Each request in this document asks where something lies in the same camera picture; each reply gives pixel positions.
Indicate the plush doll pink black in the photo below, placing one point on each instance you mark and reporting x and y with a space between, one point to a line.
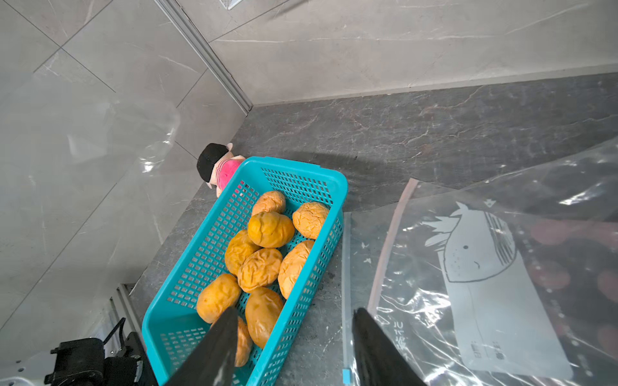
217 164

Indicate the teal plastic basket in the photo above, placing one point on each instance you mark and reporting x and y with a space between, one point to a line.
172 327

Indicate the printed clear zipper bag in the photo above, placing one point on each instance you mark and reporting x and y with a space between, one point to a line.
511 281

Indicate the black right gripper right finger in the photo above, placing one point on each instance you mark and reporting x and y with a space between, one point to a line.
378 360

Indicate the long yellow potato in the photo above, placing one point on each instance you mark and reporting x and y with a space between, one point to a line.
217 297

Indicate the wrinkled brown potato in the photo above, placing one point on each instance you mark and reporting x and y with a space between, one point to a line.
244 346

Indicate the round yellow potato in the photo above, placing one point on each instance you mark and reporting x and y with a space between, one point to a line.
270 230

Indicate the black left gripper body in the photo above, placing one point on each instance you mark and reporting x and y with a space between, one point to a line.
129 364

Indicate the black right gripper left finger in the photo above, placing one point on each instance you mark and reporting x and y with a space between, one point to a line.
212 362

